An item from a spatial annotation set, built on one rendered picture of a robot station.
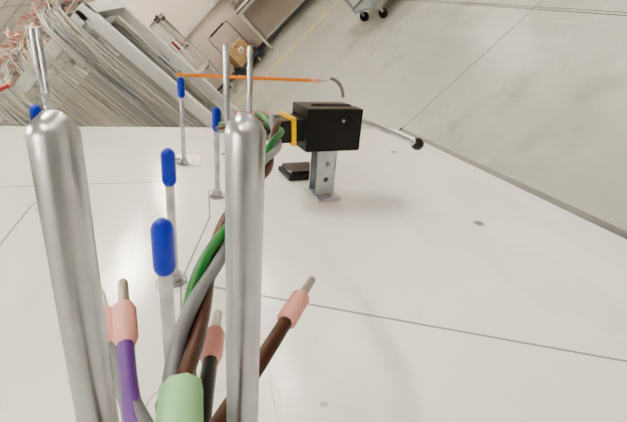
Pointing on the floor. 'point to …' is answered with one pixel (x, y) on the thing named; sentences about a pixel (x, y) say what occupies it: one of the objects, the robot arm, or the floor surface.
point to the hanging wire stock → (93, 87)
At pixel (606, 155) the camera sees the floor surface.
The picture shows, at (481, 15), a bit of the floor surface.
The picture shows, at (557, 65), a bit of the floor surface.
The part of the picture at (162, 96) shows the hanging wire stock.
